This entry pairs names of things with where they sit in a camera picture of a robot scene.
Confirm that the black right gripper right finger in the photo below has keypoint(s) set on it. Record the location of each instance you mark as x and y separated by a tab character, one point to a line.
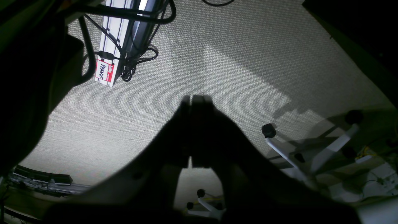
238	164

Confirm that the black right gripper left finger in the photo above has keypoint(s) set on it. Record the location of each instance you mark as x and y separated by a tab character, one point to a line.
155	171

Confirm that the white office chair base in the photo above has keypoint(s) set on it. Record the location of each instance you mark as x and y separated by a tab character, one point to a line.
303	161

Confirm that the red white name sticker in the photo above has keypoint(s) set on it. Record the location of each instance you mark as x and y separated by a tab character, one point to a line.
104	71

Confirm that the white aluminium profile rail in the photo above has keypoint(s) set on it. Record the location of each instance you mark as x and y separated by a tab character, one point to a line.
123	43

